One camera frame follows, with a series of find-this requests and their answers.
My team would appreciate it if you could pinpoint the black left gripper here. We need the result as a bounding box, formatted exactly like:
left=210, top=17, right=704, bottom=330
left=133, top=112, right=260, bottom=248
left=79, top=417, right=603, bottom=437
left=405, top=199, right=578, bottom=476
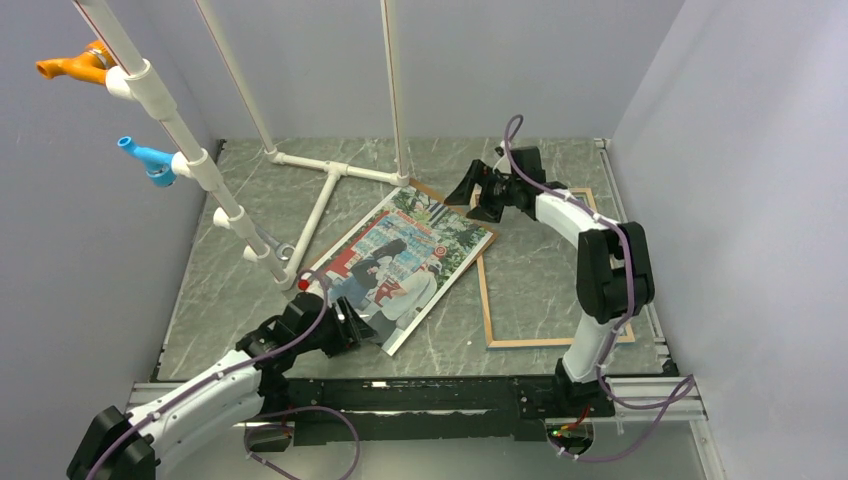
left=295, top=295, right=378, bottom=358

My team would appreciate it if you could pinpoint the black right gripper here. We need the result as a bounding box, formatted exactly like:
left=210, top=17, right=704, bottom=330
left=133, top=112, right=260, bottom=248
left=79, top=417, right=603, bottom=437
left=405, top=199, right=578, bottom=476
left=443, top=161, right=520, bottom=224

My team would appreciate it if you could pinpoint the colourful photo poster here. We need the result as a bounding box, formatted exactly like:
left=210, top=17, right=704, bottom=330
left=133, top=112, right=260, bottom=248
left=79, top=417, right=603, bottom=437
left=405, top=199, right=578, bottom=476
left=310, top=181, right=496, bottom=356

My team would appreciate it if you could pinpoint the wooden picture frame with glass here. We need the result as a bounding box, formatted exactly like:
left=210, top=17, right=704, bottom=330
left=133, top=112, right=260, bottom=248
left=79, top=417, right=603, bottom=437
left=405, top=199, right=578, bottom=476
left=472, top=187, right=636, bottom=349

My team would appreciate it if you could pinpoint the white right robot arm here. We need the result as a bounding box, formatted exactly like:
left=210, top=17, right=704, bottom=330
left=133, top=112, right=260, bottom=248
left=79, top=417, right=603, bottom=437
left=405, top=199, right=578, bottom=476
left=445, top=147, right=656, bottom=415

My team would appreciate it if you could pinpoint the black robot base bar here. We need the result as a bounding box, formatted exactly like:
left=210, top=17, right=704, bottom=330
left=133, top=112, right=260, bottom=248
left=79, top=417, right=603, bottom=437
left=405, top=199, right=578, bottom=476
left=261, top=375, right=615, bottom=446

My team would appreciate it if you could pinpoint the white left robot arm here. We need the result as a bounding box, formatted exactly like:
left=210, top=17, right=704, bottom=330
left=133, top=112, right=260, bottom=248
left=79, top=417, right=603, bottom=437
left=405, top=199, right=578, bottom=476
left=66, top=292, right=377, bottom=479

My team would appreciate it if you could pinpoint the grey metal wrench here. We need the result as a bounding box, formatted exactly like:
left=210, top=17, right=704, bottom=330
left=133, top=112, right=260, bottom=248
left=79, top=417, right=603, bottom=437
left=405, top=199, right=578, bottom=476
left=255, top=224, right=295, bottom=262

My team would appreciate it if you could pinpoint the blue plastic hook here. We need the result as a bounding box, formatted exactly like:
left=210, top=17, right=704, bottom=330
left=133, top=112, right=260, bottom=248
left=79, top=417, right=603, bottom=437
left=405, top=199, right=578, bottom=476
left=117, top=136, right=177, bottom=188

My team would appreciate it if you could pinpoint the white PVC pipe rack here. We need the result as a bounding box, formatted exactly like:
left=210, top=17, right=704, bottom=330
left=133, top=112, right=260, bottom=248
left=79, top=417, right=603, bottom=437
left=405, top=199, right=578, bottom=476
left=71, top=0, right=412, bottom=293

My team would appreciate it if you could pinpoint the orange plastic hook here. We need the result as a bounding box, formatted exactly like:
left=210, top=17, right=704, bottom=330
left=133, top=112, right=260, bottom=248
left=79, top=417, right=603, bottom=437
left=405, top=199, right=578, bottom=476
left=35, top=40, right=117, bottom=86

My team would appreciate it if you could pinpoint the wooden frame backing board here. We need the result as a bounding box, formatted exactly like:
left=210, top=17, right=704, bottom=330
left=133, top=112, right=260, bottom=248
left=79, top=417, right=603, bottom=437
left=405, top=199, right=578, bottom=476
left=301, top=177, right=499, bottom=280

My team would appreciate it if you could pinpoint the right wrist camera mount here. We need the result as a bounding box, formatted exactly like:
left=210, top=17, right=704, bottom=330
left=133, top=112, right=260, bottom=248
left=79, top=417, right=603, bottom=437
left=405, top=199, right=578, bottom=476
left=493, top=147, right=512, bottom=175

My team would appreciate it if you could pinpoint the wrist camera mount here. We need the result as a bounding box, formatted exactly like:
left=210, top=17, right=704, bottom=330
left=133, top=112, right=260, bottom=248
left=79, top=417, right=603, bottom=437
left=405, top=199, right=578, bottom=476
left=493, top=147, right=512, bottom=175
left=297, top=274, right=329, bottom=304

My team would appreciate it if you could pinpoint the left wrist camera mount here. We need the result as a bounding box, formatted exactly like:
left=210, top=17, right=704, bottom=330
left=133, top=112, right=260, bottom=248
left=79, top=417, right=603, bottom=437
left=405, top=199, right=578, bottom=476
left=297, top=274, right=329, bottom=304

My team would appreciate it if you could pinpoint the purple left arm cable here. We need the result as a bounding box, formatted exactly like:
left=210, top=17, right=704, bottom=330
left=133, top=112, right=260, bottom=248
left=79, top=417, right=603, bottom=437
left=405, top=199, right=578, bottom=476
left=86, top=268, right=362, bottom=480

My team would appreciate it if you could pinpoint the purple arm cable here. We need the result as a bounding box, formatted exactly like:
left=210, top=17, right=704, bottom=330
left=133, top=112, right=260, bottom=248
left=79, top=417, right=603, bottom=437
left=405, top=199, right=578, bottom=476
left=86, top=268, right=362, bottom=480
left=502, top=114, right=696, bottom=464

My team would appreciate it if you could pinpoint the aluminium rail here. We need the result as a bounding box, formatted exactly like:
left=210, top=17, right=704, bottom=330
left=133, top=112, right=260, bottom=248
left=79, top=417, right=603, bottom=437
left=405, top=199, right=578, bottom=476
left=122, top=377, right=709, bottom=432

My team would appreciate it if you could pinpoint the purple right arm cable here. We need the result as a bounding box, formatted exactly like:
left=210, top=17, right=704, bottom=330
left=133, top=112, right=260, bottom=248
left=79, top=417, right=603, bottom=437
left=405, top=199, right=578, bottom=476
left=502, top=114, right=696, bottom=464

